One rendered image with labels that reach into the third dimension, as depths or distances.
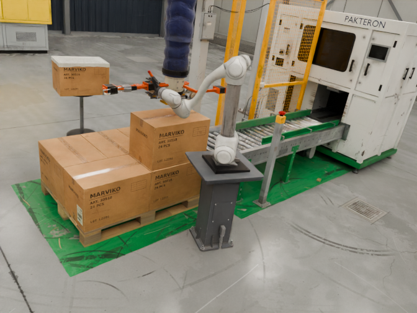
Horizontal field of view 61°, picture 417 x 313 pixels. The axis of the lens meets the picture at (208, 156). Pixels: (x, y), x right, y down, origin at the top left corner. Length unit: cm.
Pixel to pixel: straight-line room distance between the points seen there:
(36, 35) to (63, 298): 833
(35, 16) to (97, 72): 566
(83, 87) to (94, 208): 214
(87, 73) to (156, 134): 196
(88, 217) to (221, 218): 106
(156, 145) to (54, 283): 127
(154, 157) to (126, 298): 112
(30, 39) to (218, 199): 816
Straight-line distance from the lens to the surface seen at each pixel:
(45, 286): 286
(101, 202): 295
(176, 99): 268
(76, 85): 470
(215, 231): 309
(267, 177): 374
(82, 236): 310
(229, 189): 289
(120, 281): 283
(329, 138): 493
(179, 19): 296
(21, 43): 1027
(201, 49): 451
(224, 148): 251
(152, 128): 295
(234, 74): 238
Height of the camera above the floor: 199
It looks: 25 degrees down
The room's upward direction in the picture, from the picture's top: 8 degrees clockwise
